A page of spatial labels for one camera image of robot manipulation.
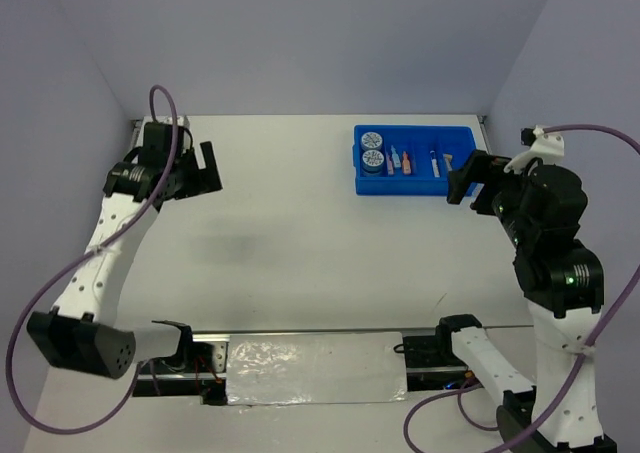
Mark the blue whiteboard marker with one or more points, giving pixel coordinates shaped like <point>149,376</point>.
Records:
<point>435,163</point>

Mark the blue plastic sorting bin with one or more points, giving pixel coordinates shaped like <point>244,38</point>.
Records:
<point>418,141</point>

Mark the grey white eraser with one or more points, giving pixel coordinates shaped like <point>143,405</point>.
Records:
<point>448,162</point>

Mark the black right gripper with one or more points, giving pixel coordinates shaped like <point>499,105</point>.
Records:
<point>478,165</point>

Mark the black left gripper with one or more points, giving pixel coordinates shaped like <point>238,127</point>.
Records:
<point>203,180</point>

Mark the aluminium table edge rail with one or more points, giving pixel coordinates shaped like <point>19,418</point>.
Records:
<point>484,139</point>

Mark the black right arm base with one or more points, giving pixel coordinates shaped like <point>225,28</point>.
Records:
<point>422,354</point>

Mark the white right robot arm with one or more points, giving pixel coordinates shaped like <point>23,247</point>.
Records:
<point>563,284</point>

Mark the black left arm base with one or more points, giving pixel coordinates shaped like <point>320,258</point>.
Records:
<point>199,373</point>

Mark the silver foil sheet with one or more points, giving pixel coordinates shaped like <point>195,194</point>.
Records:
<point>328,368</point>

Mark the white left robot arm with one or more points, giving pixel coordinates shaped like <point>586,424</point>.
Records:
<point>79,332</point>

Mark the blue cleaning gel jar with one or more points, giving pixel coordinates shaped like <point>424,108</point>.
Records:
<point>372,162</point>

